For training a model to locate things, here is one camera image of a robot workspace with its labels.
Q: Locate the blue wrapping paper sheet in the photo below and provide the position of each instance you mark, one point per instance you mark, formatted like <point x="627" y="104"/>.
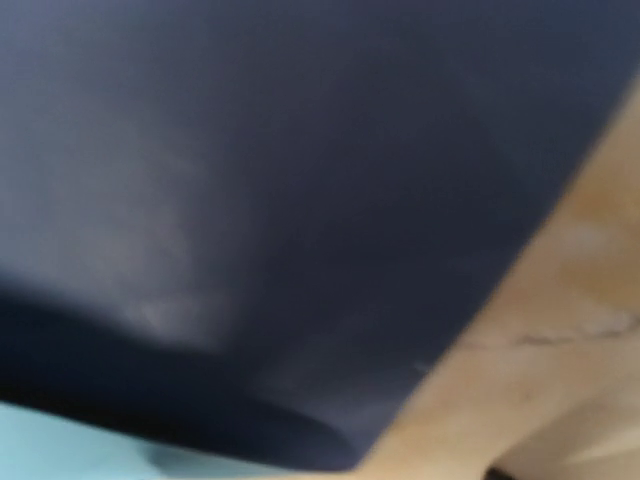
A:
<point x="236" y="235"/>

